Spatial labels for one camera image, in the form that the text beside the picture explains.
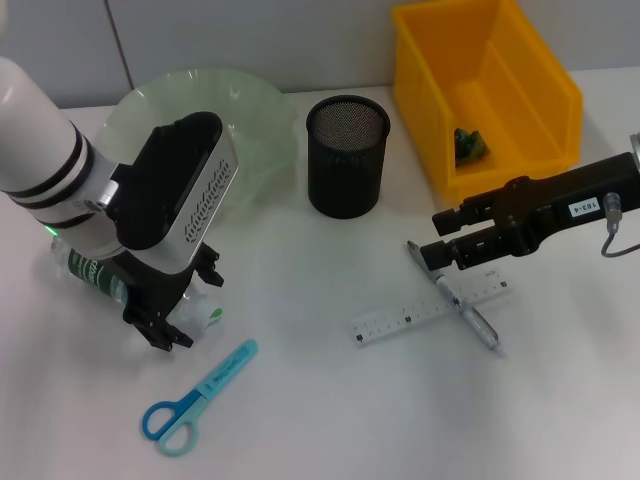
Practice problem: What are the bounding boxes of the blue plastic scissors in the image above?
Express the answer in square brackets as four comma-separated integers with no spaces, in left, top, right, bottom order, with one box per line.
[141,338,260,457]

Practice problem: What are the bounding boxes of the yellow plastic bin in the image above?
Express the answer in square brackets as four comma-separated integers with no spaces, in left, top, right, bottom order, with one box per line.
[391,0,585,206]

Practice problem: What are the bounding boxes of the green glass fruit bowl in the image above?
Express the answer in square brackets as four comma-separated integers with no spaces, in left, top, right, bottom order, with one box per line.
[99,68,299,221]

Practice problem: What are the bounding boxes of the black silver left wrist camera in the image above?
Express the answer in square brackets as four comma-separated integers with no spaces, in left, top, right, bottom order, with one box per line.
[107,111,240,277]

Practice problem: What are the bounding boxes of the black mesh pen cup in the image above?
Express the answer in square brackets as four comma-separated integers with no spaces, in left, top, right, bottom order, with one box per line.
[305,94,392,220]

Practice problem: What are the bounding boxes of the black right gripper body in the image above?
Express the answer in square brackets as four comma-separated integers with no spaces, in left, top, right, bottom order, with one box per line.
[492,151,640,259]

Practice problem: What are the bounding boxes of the clear green-label water bottle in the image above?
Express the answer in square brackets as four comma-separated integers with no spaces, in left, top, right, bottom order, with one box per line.
[49,235,225,342]

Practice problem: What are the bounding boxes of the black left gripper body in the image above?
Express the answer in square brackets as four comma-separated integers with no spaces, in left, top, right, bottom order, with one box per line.
[121,242,211,331]

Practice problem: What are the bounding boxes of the green plastic wrapper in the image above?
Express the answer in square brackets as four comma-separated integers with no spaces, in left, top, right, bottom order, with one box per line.
[452,127,492,166]

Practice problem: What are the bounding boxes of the grey white pen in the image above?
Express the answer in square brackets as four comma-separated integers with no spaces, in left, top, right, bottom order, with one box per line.
[406,239,506,359]

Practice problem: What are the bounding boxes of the clear plastic ruler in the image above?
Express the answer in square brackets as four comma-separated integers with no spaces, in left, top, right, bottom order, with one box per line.
[349,267,516,349]

